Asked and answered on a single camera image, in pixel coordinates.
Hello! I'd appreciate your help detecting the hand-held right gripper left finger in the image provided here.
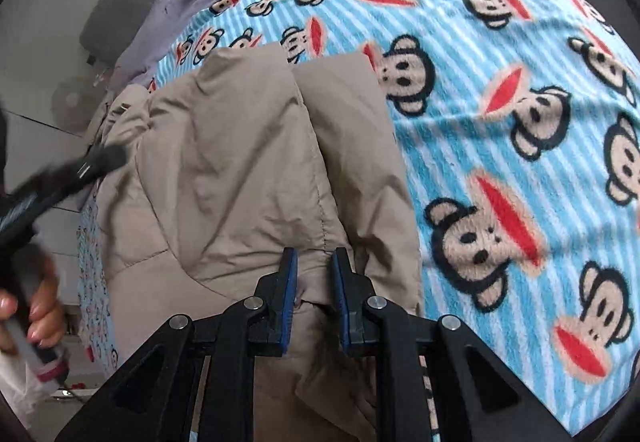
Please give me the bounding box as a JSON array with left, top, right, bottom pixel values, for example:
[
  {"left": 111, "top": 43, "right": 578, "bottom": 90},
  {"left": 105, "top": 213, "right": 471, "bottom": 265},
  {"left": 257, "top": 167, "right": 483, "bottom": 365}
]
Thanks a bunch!
[{"left": 55, "top": 247, "right": 299, "bottom": 442}]

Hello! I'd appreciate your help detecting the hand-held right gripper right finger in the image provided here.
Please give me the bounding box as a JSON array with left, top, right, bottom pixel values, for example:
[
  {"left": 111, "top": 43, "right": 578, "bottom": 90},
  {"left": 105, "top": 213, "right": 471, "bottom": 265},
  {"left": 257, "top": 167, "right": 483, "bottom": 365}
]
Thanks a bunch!
[{"left": 330, "top": 247, "right": 573, "bottom": 442}]

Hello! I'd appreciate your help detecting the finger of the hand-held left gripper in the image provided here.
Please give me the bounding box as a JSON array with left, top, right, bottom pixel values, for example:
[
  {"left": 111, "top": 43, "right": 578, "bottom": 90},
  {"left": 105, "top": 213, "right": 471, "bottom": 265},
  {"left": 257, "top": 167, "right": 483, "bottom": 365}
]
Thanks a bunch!
[{"left": 62, "top": 143, "right": 128, "bottom": 190}]

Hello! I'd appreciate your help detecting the beige down jacket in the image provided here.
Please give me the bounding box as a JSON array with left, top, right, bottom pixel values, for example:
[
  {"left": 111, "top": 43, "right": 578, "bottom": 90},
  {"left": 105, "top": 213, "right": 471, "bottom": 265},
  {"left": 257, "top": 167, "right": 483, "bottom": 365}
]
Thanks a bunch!
[{"left": 92, "top": 42, "right": 426, "bottom": 442}]

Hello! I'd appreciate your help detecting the person's left hand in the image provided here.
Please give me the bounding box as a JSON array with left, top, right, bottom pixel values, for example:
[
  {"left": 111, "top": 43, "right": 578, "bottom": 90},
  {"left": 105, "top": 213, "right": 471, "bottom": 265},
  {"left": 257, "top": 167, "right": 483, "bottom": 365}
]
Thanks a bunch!
[{"left": 0, "top": 257, "right": 68, "bottom": 355}]

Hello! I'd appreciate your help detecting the purple duvet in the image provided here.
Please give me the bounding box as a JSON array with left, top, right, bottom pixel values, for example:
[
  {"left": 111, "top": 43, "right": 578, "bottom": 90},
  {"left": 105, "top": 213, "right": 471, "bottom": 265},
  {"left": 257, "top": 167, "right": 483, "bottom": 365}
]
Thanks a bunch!
[{"left": 107, "top": 0, "right": 241, "bottom": 92}]

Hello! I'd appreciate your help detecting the blue monkey-print blanket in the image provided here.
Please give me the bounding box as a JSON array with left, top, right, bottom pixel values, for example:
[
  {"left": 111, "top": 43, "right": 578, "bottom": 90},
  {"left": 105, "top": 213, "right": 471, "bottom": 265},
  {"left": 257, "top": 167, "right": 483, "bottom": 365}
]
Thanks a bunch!
[{"left": 75, "top": 0, "right": 640, "bottom": 438}]

